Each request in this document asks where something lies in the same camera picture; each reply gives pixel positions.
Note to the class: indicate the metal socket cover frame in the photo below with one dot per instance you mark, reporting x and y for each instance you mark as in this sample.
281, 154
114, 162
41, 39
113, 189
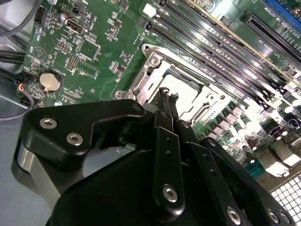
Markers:
217, 100

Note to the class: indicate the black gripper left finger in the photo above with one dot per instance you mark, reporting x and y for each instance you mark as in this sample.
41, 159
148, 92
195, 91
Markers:
58, 124

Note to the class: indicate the silver CPU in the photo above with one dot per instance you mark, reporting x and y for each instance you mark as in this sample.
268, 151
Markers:
188, 94

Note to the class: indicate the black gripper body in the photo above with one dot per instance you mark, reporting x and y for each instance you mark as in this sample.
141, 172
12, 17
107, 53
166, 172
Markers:
105, 193

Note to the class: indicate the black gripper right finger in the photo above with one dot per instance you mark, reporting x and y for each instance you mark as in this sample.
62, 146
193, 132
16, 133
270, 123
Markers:
208, 163

